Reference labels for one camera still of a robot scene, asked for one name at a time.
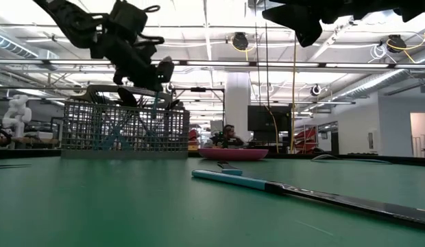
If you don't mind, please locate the blue-handled fork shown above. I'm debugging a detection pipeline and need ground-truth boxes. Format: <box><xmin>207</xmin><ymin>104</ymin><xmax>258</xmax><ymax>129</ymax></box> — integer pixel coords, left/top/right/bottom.
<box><xmin>84</xmin><ymin>89</ymin><xmax>109</xmax><ymax>106</ymax></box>
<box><xmin>149</xmin><ymin>82</ymin><xmax>162</xmax><ymax>121</ymax></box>

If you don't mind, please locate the person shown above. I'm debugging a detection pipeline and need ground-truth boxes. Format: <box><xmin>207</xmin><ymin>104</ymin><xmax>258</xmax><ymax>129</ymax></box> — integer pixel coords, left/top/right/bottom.
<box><xmin>204</xmin><ymin>123</ymin><xmax>246</xmax><ymax>150</ymax></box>

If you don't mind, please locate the black hanging cable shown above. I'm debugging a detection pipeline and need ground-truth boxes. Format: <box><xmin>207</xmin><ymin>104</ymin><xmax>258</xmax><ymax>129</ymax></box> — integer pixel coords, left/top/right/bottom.
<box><xmin>264</xmin><ymin>0</ymin><xmax>270</xmax><ymax>107</ymax></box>
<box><xmin>254</xmin><ymin>0</ymin><xmax>260</xmax><ymax>107</ymax></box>

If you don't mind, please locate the black metal frame stand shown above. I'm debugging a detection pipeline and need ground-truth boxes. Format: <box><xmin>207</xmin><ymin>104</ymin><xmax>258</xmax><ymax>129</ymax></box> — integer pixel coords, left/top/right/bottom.
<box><xmin>171</xmin><ymin>87</ymin><xmax>226</xmax><ymax>138</ymax></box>

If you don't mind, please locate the red slanted rack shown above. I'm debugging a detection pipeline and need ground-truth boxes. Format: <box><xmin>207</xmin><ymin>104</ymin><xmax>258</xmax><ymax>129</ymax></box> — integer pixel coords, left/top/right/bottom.
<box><xmin>293</xmin><ymin>126</ymin><xmax>319</xmax><ymax>154</ymax></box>

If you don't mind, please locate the silver ventilation duct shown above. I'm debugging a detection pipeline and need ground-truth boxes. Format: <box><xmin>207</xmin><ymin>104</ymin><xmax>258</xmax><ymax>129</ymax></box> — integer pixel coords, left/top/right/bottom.
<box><xmin>330</xmin><ymin>67</ymin><xmax>425</xmax><ymax>100</ymax></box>
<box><xmin>0</xmin><ymin>32</ymin><xmax>38</xmax><ymax>59</ymax></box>

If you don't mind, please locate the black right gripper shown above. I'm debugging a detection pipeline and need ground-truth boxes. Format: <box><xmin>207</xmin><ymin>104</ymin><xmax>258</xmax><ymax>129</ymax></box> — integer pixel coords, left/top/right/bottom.
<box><xmin>262</xmin><ymin>2</ymin><xmax>324</xmax><ymax>48</ymax></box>

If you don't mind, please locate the pink plastic plate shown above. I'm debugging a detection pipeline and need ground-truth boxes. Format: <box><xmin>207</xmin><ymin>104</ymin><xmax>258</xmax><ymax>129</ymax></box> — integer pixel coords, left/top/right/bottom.
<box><xmin>197</xmin><ymin>147</ymin><xmax>269</xmax><ymax>162</ymax></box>

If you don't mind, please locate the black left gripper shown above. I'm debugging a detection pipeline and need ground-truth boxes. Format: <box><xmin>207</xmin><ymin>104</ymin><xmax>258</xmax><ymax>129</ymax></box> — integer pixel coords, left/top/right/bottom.
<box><xmin>90</xmin><ymin>32</ymin><xmax>175</xmax><ymax>91</ymax></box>

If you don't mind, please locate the yellow hanging cable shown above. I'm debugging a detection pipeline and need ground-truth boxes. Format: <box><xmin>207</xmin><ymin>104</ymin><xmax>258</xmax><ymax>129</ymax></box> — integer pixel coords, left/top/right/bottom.
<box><xmin>263</xmin><ymin>104</ymin><xmax>280</xmax><ymax>154</ymax></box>

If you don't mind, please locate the green table mat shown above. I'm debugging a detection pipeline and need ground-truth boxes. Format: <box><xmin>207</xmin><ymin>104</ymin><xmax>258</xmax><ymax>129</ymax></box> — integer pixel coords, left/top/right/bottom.
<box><xmin>0</xmin><ymin>156</ymin><xmax>425</xmax><ymax>247</ymax></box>

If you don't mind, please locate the blue-handled knife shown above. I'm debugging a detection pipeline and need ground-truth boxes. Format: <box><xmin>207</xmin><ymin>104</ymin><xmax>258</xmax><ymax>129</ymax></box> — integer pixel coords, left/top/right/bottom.
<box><xmin>217</xmin><ymin>161</ymin><xmax>244</xmax><ymax>176</ymax></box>
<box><xmin>191</xmin><ymin>169</ymin><xmax>425</xmax><ymax>230</ymax></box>

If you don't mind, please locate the grey wire cutlery basket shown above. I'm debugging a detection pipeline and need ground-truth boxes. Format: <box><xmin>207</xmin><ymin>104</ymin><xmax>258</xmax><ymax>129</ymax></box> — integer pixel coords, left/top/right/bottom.
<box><xmin>60</xmin><ymin>84</ymin><xmax>191</xmax><ymax>160</ymax></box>

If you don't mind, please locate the overhead light bar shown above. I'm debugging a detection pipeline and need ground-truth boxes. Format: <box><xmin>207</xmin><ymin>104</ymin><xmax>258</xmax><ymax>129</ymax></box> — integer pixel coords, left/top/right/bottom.
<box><xmin>0</xmin><ymin>58</ymin><xmax>425</xmax><ymax>69</ymax></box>

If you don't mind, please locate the wooden wheeled workbench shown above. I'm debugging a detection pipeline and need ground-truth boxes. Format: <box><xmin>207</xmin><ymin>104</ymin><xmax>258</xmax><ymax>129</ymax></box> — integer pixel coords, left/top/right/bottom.
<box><xmin>0</xmin><ymin>136</ymin><xmax>61</xmax><ymax>149</ymax></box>

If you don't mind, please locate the black monitor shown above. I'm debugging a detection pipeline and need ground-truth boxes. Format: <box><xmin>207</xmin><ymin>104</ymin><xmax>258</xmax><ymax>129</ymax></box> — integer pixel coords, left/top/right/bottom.
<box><xmin>247</xmin><ymin>104</ymin><xmax>293</xmax><ymax>142</ymax></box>

